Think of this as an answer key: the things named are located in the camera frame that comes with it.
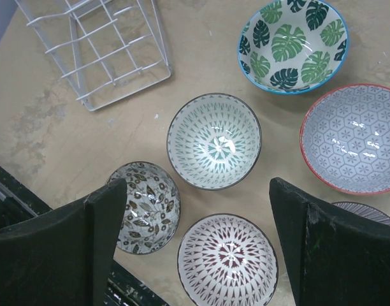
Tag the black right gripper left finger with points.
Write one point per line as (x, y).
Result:
(63, 257)

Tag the grey hexagon red-rim bowl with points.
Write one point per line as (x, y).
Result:
(345, 139)

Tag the purple striped bowl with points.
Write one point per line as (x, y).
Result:
(365, 211)

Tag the teal triangle pattern bowl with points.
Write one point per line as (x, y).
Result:
(214, 141)

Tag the white wire dish rack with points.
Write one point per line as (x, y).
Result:
(107, 51)

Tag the green leaf pattern bowl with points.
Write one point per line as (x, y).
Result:
(292, 47)

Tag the maroon triangle pattern bowl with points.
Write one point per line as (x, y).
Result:
(224, 259)

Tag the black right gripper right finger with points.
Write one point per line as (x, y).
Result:
(332, 256)

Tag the brown floral pattern bowl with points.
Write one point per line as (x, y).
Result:
(153, 207)

